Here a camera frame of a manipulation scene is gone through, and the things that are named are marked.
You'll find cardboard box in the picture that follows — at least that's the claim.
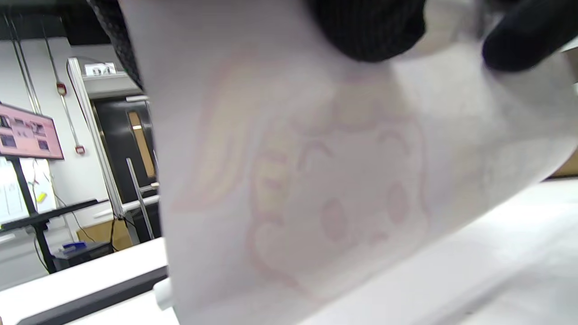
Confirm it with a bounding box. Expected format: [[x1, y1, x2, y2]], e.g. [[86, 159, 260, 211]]
[[76, 219, 134, 251]]

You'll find colourful cartoon poster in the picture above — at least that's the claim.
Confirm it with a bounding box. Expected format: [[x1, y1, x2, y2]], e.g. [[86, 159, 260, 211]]
[[118, 0, 578, 325]]

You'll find black rectangular bar weight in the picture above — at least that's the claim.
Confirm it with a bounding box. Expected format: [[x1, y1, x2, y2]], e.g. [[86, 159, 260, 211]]
[[16, 266, 168, 325]]

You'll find black screen stand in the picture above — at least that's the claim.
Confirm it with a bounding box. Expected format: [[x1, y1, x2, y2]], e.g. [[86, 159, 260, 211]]
[[0, 156, 109, 274]]

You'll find flat display screen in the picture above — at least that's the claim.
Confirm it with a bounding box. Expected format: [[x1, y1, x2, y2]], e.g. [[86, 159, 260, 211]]
[[0, 103, 65, 161]]

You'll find aluminium frame pole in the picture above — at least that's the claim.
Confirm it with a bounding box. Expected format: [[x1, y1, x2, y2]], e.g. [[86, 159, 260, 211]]
[[67, 58, 158, 246]]

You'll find person's left hand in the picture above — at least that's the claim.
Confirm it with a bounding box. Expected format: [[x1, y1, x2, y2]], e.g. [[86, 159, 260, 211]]
[[86, 0, 578, 91]]

